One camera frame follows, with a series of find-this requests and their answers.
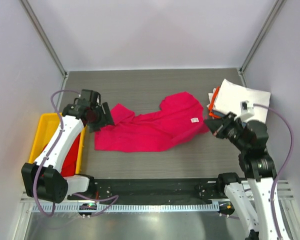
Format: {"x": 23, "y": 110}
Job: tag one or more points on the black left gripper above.
{"x": 105, "y": 117}

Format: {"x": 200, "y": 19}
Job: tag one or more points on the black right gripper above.
{"x": 223, "y": 127}

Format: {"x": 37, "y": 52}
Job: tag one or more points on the pink t-shirt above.
{"x": 178, "y": 121}

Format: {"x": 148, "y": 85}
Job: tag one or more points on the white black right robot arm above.
{"x": 262, "y": 220}

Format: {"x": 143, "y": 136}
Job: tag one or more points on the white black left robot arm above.
{"x": 42, "y": 179}

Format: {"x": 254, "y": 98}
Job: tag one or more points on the white folded t-shirt on stack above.
{"x": 231, "y": 95}

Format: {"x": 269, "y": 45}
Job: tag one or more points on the orange folded t-shirt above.
{"x": 212, "y": 97}

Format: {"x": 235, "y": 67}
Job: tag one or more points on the white folded t-shirt lower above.
{"x": 212, "y": 97}

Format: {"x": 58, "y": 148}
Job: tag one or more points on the red t-shirt in bin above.
{"x": 70, "y": 161}

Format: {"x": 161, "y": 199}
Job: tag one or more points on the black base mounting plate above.
{"x": 156, "y": 192}

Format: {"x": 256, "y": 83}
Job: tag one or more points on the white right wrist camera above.
{"x": 247, "y": 111}

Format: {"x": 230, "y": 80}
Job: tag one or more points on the white slotted cable duct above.
{"x": 82, "y": 207}

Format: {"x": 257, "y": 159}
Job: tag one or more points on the right aluminium frame post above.
{"x": 269, "y": 21}

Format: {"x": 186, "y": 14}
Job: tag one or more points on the aluminium frame post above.
{"x": 269, "y": 21}
{"x": 43, "y": 36}

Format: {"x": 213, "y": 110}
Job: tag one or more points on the left aluminium frame post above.
{"x": 43, "y": 36}

